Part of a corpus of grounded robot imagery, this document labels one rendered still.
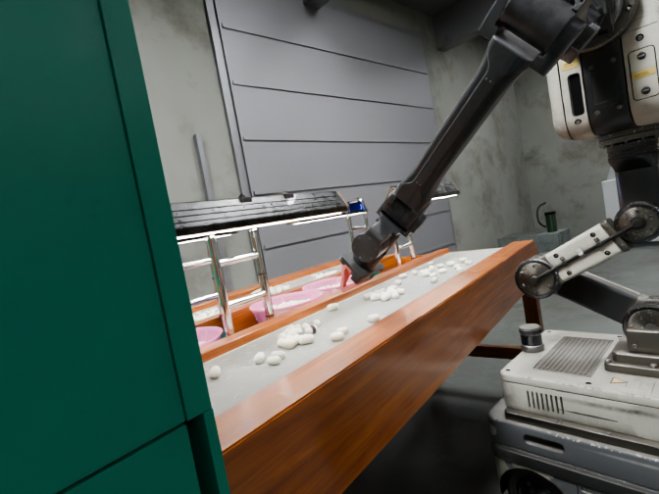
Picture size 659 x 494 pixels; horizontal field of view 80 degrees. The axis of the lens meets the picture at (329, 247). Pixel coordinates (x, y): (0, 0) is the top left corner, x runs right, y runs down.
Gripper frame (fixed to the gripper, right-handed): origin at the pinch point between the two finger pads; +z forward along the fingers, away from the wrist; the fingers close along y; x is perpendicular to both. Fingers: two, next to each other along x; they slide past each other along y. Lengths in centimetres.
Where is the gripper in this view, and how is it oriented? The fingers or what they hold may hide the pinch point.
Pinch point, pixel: (343, 288)
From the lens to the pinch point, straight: 92.3
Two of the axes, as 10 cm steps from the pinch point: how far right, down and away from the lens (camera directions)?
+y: -6.2, 1.5, -7.7
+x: 6.2, 6.9, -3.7
